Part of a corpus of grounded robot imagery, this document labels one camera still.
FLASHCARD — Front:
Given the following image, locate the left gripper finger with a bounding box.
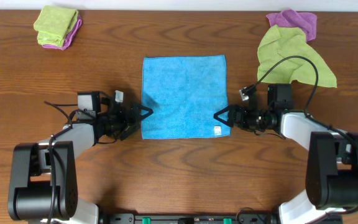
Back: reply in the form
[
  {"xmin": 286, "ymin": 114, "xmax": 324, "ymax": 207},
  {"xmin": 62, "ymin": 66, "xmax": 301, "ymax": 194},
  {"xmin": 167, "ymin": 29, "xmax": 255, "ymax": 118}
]
[
  {"xmin": 119, "ymin": 123, "xmax": 140, "ymax": 141},
  {"xmin": 131, "ymin": 102, "xmax": 154, "ymax": 123}
]

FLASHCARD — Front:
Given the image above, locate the blue microfiber cloth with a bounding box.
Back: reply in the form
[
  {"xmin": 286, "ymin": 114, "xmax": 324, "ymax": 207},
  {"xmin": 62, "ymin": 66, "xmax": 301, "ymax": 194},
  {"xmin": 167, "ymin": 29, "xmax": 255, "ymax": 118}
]
[{"xmin": 141, "ymin": 55, "xmax": 231, "ymax": 139}]

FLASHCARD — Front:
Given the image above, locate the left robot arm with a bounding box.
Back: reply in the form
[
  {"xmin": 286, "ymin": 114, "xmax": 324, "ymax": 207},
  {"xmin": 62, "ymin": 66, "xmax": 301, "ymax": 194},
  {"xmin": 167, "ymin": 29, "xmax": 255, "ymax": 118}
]
[{"xmin": 7, "ymin": 91, "xmax": 153, "ymax": 223}]

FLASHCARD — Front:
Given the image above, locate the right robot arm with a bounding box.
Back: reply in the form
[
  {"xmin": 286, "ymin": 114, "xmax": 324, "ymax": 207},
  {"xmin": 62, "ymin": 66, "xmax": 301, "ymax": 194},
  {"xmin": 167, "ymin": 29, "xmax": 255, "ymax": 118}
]
[{"xmin": 214, "ymin": 84, "xmax": 358, "ymax": 223}]

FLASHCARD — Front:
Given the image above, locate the crumpled green cloth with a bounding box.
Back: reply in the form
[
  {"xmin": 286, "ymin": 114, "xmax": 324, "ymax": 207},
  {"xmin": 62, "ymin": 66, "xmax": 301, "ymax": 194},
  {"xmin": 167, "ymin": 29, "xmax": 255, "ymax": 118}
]
[{"xmin": 257, "ymin": 26, "xmax": 337, "ymax": 88}]

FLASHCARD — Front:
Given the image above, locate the crumpled purple cloth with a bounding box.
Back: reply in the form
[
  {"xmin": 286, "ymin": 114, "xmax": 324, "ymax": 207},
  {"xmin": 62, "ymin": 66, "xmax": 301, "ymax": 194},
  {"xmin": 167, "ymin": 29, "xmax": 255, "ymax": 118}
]
[{"xmin": 266, "ymin": 9, "xmax": 318, "ymax": 42}]

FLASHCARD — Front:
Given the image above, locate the folded purple cloth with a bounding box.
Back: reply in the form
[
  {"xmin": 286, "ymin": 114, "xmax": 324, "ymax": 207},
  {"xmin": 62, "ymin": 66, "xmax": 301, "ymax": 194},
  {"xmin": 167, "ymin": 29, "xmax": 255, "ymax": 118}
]
[{"xmin": 42, "ymin": 16, "xmax": 82, "ymax": 50}]

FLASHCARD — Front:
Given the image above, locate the folded green cloth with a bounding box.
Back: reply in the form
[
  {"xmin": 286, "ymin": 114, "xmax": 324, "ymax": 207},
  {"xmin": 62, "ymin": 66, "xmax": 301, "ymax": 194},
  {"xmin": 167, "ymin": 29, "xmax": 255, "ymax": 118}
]
[{"xmin": 34, "ymin": 5, "xmax": 78, "ymax": 47}]

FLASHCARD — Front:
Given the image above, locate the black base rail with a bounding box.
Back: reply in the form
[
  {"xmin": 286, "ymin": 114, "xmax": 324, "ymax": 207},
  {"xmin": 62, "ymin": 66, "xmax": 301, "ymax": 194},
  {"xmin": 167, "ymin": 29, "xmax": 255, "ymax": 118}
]
[{"xmin": 96, "ymin": 212, "xmax": 280, "ymax": 224}]

